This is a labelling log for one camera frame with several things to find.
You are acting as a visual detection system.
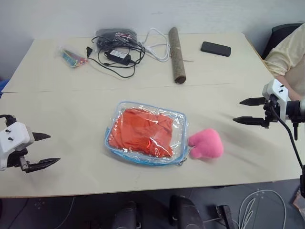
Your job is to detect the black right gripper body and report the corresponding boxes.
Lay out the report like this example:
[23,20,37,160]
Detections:
[263,94,280,129]

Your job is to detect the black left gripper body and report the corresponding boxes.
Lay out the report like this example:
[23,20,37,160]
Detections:
[6,147,31,171]

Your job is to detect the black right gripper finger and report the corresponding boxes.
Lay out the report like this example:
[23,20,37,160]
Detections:
[239,96,265,107]
[233,115,265,127]

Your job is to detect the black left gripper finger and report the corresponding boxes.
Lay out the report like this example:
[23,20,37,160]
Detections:
[23,157,61,174]
[32,132,51,143]

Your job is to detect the clear pouch with orange cloth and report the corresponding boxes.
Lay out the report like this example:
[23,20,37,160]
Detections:
[103,101,189,168]

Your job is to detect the plastic bag of coloured pens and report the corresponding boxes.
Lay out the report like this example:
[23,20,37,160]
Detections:
[58,46,89,69]

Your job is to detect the orange cloth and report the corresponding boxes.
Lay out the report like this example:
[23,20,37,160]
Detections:
[108,108,174,158]

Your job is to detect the pink plush toy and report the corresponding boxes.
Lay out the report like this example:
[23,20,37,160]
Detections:
[188,128,224,160]

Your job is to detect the blue bin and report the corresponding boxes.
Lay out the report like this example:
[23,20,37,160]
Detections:
[0,80,10,94]

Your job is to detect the person in yellow shirt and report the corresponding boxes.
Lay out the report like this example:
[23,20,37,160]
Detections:
[264,23,305,102]

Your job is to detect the black smartphone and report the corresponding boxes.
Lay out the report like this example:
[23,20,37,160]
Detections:
[200,41,232,58]

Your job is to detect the black chair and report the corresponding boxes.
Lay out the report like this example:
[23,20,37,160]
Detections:
[261,22,304,60]

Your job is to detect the brown rolled mat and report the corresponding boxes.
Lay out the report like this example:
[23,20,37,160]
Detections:
[168,27,187,84]

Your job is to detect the brown floor object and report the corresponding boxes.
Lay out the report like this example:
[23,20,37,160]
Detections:
[292,189,305,211]

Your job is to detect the dark rounded shape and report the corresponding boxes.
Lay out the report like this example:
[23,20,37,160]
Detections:
[168,194,203,229]
[111,201,144,229]

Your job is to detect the black power adapter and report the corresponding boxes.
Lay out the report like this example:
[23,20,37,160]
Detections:
[105,49,132,64]

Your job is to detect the black pouch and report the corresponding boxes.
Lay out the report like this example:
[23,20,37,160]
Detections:
[95,28,139,46]

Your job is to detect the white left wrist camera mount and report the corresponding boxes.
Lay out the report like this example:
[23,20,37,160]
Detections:
[0,121,32,171]

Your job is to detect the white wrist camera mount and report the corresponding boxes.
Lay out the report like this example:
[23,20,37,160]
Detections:
[0,121,32,171]
[262,79,291,121]

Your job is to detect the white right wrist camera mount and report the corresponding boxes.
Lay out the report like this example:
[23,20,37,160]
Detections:
[262,79,291,121]

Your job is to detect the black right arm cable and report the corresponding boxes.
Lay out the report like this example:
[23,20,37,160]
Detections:
[269,101,305,191]

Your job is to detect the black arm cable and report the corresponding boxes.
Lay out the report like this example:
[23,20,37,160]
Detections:
[269,101,305,191]
[0,114,18,126]

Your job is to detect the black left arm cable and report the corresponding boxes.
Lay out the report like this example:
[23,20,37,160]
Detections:
[0,114,18,126]

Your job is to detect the white floor cable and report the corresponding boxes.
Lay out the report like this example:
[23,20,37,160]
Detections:
[237,189,289,229]

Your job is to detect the black floor bracket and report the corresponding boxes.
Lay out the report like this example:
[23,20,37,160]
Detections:
[215,204,235,229]

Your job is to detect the black adapter cable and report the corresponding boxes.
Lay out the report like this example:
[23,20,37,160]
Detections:
[85,35,146,79]

